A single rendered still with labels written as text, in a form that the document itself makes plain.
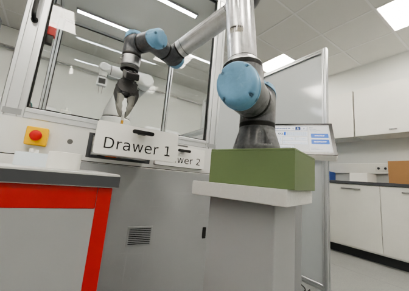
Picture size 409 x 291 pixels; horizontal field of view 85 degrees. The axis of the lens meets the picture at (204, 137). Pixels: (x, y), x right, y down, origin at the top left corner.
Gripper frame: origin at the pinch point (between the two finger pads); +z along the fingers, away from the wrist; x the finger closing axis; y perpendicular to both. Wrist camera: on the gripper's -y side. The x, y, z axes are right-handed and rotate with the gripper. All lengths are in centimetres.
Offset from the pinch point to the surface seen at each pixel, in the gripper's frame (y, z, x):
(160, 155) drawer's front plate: -8.3, 14.8, -14.1
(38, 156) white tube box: -10.6, 19.7, 22.0
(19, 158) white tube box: -9.9, 20.7, 26.3
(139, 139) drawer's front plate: -8.5, 10.0, -5.3
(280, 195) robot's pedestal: -51, 24, -30
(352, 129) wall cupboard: 85, -66, -328
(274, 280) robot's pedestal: -46, 45, -33
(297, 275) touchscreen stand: 6, 72, -109
